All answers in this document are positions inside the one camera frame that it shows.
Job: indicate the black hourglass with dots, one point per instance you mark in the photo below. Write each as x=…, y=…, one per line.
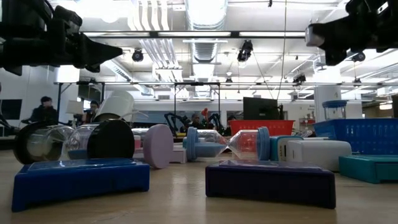
x=110, y=140

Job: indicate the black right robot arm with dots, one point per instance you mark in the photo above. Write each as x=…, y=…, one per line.
x=393, y=31

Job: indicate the black overhead beam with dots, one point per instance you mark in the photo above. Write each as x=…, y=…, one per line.
x=234, y=34

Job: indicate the dark purple box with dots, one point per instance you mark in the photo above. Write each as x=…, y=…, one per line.
x=270, y=186

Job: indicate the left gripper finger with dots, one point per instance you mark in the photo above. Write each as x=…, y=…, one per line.
x=96, y=58
x=94, y=47

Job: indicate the blue box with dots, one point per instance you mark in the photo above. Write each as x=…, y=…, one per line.
x=77, y=183

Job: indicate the red plastic basket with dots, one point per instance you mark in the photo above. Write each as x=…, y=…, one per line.
x=280, y=127

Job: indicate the white rounded box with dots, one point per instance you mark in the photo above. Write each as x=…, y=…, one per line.
x=317, y=155

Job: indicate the teal box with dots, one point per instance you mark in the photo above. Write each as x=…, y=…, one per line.
x=367, y=169

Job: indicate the black background frame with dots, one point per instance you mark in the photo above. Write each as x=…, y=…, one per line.
x=59, y=93

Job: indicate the blue hourglass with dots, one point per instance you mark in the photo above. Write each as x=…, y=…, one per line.
x=334, y=104
x=263, y=143

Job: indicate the pink and white charger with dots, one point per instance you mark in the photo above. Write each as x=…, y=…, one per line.
x=137, y=143

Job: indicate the blue plastic basket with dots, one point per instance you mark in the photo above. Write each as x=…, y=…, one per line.
x=357, y=137

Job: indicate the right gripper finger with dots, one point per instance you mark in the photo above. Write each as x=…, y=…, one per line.
x=340, y=28
x=340, y=40

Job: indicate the black monitor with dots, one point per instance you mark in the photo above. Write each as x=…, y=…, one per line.
x=261, y=109

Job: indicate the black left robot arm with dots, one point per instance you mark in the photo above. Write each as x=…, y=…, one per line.
x=21, y=43

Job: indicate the person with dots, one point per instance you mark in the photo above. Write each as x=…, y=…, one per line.
x=45, y=112
x=195, y=120
x=91, y=112

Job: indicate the lilac hourglass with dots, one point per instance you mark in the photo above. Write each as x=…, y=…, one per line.
x=158, y=146

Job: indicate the red ornament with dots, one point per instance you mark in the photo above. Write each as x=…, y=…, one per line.
x=204, y=112

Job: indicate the small white box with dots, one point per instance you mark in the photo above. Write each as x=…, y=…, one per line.
x=179, y=155

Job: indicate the dark wall screen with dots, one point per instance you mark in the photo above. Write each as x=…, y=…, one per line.
x=11, y=109

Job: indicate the background black robot arm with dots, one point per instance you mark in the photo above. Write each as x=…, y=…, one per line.
x=214, y=119
x=169, y=119

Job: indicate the black hanging camera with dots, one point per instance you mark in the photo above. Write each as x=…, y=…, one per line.
x=245, y=49
x=299, y=79
x=137, y=55
x=359, y=56

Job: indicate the teal and white charger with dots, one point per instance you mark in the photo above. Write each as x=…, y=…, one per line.
x=275, y=147

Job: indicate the white lampshade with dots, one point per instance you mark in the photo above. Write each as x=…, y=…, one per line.
x=74, y=107

